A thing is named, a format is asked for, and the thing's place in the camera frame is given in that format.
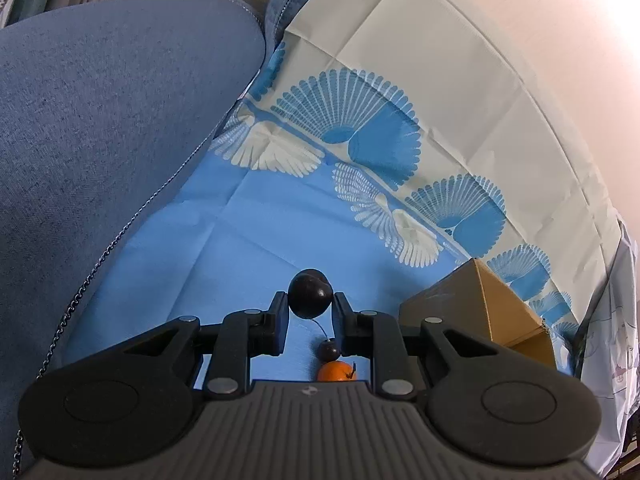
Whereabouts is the dark purple plum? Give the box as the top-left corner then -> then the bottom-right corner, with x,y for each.
288,269 -> 334,320

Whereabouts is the dark cherry with stems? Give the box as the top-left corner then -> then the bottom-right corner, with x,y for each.
312,318 -> 341,364

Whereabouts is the small orange tomato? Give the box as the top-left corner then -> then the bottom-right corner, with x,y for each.
317,361 -> 357,382

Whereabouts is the brown cardboard box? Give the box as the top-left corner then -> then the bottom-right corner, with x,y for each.
399,259 -> 555,367

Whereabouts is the blue fan-patterned cloth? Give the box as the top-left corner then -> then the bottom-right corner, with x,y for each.
63,0 -> 620,371

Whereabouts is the grey floral cloth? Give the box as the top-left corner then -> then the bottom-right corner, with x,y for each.
580,223 -> 639,476

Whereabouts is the blue denim sofa armrest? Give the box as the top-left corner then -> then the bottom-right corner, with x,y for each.
1,0 -> 308,479

